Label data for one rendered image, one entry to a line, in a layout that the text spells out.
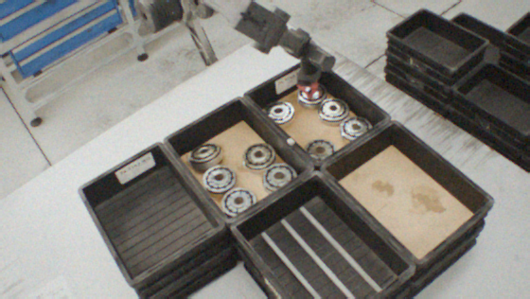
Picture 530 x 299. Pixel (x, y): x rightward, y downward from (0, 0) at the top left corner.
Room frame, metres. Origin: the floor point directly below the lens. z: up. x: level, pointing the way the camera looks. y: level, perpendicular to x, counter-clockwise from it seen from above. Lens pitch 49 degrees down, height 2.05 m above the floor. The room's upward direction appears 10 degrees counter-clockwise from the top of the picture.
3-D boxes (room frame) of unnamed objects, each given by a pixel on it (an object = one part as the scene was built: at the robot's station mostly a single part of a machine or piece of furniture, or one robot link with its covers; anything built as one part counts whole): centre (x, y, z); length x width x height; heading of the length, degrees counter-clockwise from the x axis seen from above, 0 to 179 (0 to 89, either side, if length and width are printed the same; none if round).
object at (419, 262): (0.76, -0.35, 0.92); 0.40 x 0.30 x 0.02; 27
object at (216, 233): (0.84, 0.36, 0.92); 0.40 x 0.30 x 0.02; 27
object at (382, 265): (0.62, -0.09, 0.87); 0.40 x 0.30 x 0.11; 27
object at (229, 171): (0.95, 0.16, 0.86); 0.10 x 0.10 x 0.01
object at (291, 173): (0.92, -0.02, 0.86); 0.10 x 0.10 x 0.01
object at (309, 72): (1.25, -0.18, 0.98); 0.10 x 0.07 x 0.07; 157
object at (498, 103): (1.43, -1.09, 0.31); 0.40 x 0.30 x 0.34; 33
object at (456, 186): (0.76, -0.35, 0.87); 0.40 x 0.30 x 0.11; 27
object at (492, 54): (1.98, -1.21, 0.26); 0.40 x 0.30 x 0.23; 33
